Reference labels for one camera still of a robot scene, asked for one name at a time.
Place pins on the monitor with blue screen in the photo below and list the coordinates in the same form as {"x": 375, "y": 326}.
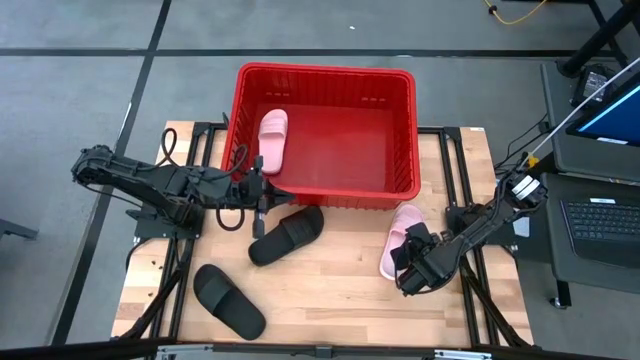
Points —
{"x": 620, "y": 120}

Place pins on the black power adapter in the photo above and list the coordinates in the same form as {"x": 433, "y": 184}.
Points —
{"x": 592, "y": 80}

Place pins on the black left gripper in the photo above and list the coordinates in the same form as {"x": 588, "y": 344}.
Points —
{"x": 252, "y": 192}

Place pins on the black tripod stand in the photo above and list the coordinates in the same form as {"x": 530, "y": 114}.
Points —
{"x": 600, "y": 37}

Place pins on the light pink slide sandal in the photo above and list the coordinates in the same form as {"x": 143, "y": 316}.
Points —
{"x": 402, "y": 220}
{"x": 272, "y": 135}

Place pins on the black laptop keyboard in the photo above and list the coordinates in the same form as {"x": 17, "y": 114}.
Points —
{"x": 600, "y": 220}

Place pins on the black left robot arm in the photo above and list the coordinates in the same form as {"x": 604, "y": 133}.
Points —
{"x": 145, "y": 182}

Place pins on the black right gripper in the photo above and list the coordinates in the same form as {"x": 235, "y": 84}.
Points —
{"x": 432, "y": 267}

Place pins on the black slide sandal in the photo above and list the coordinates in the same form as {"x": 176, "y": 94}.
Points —
{"x": 295, "y": 231}
{"x": 225, "y": 300}

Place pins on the grey stand foot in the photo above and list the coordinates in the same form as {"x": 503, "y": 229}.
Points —
{"x": 15, "y": 229}

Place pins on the laptop computer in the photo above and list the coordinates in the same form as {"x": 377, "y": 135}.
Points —
{"x": 555, "y": 150}

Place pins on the black frame beam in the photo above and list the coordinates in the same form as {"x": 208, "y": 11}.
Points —
{"x": 75, "y": 350}

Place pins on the red plastic bin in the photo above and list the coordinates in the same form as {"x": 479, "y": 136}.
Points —
{"x": 340, "y": 150}

